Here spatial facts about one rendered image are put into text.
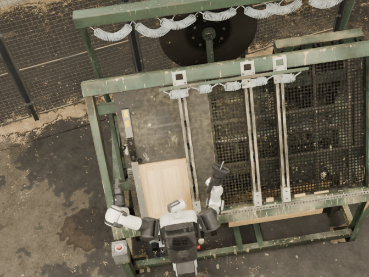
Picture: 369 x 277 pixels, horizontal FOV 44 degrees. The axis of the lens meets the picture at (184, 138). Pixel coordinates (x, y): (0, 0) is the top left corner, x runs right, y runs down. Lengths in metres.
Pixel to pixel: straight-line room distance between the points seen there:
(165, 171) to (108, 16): 1.25
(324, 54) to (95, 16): 1.69
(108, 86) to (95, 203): 2.00
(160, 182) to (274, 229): 1.54
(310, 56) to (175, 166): 1.31
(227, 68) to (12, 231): 2.96
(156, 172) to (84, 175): 1.80
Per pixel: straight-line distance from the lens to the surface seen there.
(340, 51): 3.55
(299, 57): 3.45
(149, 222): 3.25
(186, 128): 3.48
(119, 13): 3.50
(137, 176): 3.61
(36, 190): 5.36
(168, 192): 3.69
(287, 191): 3.79
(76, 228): 4.95
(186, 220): 3.22
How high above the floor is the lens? 4.19
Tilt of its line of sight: 51 degrees down
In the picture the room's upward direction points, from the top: 7 degrees counter-clockwise
